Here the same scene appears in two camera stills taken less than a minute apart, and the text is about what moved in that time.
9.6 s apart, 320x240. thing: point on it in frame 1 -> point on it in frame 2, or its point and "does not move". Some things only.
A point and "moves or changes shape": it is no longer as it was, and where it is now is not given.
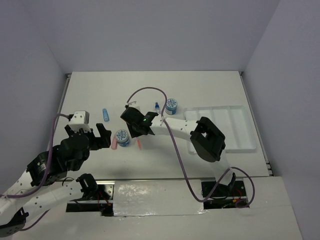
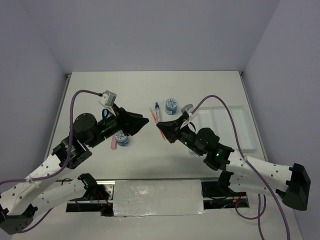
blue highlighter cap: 105,114 does not move
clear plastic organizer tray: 233,121 does not move
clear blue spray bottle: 157,107 does not move
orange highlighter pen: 139,144 moves or changes shape
